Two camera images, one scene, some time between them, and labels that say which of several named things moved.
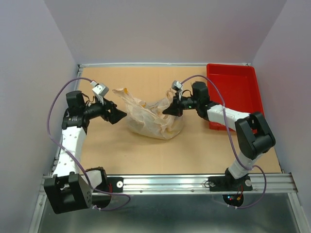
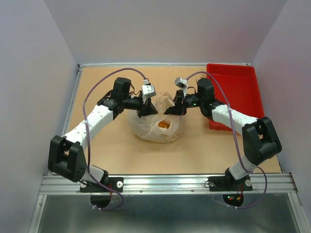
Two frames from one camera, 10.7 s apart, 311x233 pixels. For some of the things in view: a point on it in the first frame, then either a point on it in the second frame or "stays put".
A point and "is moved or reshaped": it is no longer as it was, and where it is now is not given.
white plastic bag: (148, 119) is moved or reshaped
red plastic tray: (239, 88) stays put
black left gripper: (115, 114) → (148, 108)
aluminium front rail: (286, 183) stays put
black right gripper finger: (174, 108) stays put
